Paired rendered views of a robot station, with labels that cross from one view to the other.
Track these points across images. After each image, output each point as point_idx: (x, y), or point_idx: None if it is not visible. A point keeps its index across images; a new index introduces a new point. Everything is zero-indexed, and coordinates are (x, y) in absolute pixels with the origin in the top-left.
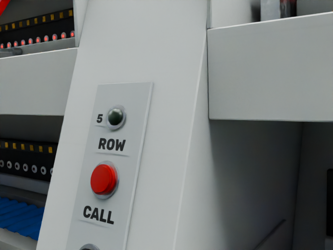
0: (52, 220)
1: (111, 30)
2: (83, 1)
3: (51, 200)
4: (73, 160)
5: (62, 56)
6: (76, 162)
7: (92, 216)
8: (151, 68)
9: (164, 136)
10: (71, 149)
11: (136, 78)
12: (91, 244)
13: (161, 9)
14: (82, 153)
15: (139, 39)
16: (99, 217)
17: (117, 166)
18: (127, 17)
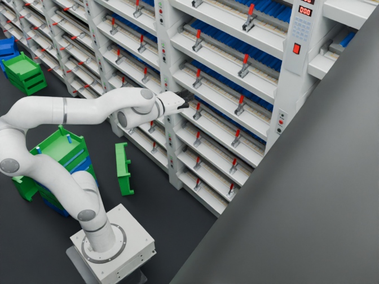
0: (272, 122)
1: (281, 101)
2: (275, 93)
3: (272, 119)
4: (275, 116)
5: (271, 98)
6: (276, 116)
7: (279, 125)
8: (287, 111)
9: (289, 120)
10: (274, 114)
11: (285, 111)
12: (279, 128)
13: (289, 103)
14: (277, 116)
15: (286, 106)
16: (280, 125)
17: (282, 121)
18: (283, 101)
